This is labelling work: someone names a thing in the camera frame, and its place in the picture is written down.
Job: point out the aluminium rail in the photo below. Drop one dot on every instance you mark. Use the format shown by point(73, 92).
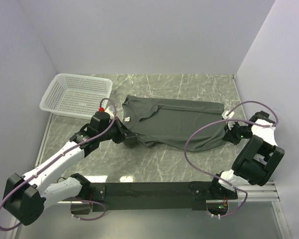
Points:
point(259, 191)

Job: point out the white plastic basket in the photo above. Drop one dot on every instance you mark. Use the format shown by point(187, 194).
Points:
point(76, 96)

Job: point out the black base beam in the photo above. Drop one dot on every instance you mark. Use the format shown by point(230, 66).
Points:
point(196, 205)

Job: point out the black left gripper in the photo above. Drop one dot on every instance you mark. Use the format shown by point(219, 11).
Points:
point(123, 132)

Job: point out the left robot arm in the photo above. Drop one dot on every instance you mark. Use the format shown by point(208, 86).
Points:
point(27, 196)

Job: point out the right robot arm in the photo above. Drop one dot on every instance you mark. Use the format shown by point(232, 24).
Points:
point(256, 162)

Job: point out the dark grey t shirt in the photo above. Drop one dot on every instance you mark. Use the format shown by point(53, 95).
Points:
point(194, 125)

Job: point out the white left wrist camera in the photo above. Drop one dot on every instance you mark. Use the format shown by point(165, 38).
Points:
point(229, 115)

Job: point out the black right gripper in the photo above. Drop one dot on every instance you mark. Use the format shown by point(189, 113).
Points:
point(229, 135)

